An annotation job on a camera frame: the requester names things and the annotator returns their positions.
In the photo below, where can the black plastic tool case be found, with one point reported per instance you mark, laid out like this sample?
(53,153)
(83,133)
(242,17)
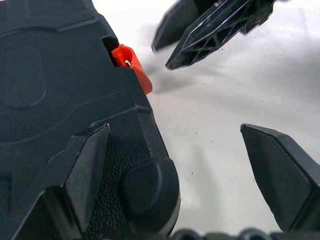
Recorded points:
(62,87)

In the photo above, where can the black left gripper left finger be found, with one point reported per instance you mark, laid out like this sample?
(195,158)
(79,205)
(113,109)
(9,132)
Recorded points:
(75,180)

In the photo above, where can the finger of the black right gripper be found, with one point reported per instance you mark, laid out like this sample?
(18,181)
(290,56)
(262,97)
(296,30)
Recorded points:
(200,45)
(175,25)

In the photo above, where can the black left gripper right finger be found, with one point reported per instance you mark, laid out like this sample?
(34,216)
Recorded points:
(282,180)

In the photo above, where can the orange plastic case latch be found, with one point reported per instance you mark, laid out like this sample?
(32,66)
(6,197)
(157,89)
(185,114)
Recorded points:
(140,75)

